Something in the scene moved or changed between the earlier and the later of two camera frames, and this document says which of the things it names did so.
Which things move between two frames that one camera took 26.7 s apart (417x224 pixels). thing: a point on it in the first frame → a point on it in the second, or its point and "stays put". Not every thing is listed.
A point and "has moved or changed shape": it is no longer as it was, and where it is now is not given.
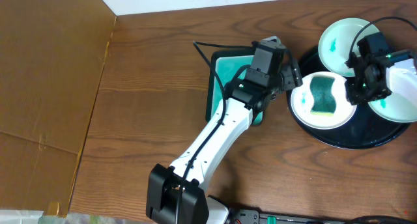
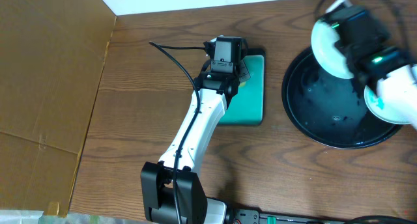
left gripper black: (291, 76) → (243, 46)
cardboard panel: (53, 43) stays put
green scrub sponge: (324, 102) has moved or changed shape
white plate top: (337, 41) has moved or changed shape
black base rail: (242, 216) stays put
